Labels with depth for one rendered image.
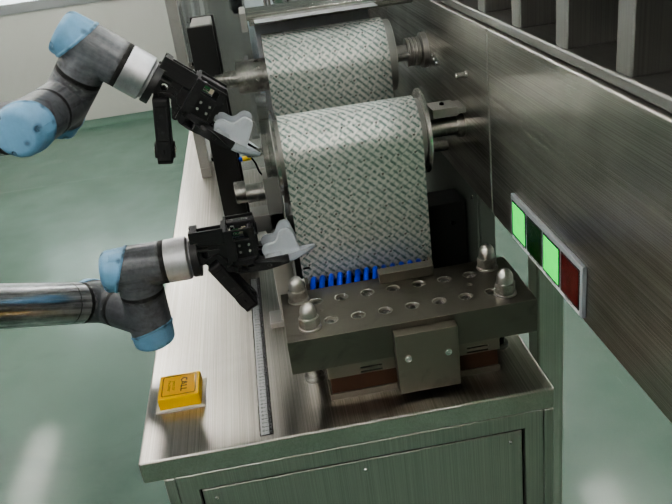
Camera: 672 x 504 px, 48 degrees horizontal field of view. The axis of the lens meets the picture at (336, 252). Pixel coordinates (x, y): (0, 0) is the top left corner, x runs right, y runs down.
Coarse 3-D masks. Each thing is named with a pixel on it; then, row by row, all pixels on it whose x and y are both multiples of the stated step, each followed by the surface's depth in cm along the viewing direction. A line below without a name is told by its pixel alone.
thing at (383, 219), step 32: (320, 192) 129; (352, 192) 130; (384, 192) 130; (416, 192) 131; (320, 224) 131; (352, 224) 132; (384, 224) 133; (416, 224) 134; (320, 256) 134; (352, 256) 135; (384, 256) 136; (416, 256) 136
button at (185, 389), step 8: (168, 376) 132; (176, 376) 132; (184, 376) 132; (192, 376) 131; (200, 376) 132; (160, 384) 131; (168, 384) 130; (176, 384) 130; (184, 384) 130; (192, 384) 129; (200, 384) 130; (160, 392) 128; (168, 392) 128; (176, 392) 128; (184, 392) 127; (192, 392) 127; (200, 392) 129; (160, 400) 127; (168, 400) 127; (176, 400) 127; (184, 400) 127; (192, 400) 127; (200, 400) 128; (160, 408) 127; (168, 408) 127
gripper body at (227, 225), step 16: (224, 224) 129; (240, 224) 130; (192, 240) 128; (208, 240) 128; (224, 240) 127; (240, 240) 127; (256, 240) 129; (192, 256) 127; (208, 256) 130; (224, 256) 130; (240, 256) 130; (256, 256) 130; (240, 272) 130
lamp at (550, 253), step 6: (546, 240) 99; (546, 246) 99; (552, 246) 97; (546, 252) 100; (552, 252) 98; (546, 258) 100; (552, 258) 98; (546, 264) 101; (552, 264) 98; (546, 270) 101; (552, 270) 99; (552, 276) 99
